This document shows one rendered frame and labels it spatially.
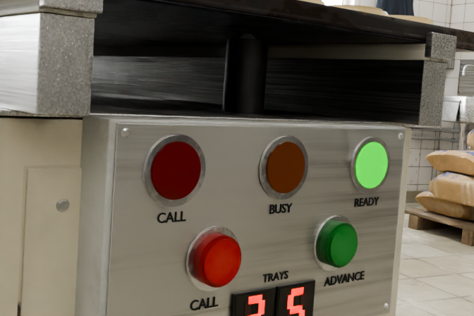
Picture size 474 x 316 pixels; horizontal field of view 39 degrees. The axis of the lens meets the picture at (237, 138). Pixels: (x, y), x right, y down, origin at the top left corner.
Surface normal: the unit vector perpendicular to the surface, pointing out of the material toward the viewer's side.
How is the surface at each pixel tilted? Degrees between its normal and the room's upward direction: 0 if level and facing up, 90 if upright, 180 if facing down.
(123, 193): 90
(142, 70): 90
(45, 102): 90
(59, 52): 90
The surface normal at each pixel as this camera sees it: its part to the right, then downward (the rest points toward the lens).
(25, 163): 0.62, 0.10
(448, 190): -0.84, -0.02
